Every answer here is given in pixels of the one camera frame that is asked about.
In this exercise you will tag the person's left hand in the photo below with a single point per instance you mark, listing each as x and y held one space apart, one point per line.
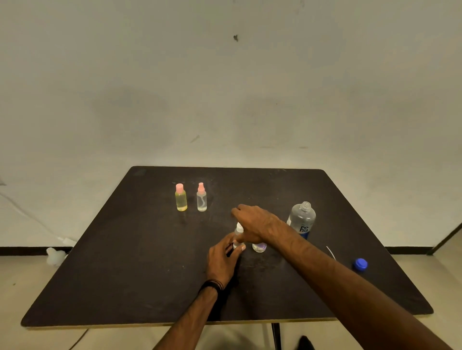
220 263

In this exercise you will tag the person's right hand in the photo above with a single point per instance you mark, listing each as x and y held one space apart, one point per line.
258 223

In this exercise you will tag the white spray cap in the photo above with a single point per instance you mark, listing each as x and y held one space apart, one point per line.
239 228

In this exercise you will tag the small purple tinted bottle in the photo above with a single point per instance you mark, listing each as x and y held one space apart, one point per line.
259 247

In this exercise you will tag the small clear bottle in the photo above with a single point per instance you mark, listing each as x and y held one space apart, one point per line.
201 202
236 244

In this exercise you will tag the large clear bottle blue label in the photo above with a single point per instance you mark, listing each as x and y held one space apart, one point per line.
301 218

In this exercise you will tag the pink spray cap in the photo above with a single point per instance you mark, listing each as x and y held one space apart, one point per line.
201 187

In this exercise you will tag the small yellow bottle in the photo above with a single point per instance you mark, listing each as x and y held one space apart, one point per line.
181 202

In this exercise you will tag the purple spray cap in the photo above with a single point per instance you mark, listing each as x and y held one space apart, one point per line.
330 251

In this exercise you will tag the blue bottle cap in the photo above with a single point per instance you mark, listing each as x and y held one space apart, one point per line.
360 264

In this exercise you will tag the person's left forearm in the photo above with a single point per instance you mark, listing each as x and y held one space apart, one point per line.
187 321

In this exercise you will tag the person's right forearm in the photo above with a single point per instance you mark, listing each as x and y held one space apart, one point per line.
353 295

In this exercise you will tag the person's black trousers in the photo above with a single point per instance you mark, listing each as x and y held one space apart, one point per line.
306 343

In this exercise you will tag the white plastic object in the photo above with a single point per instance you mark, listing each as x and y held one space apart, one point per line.
56 256

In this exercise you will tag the black wristband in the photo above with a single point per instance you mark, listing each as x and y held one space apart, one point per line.
212 285

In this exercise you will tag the black table leg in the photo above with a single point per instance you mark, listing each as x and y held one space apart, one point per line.
276 337

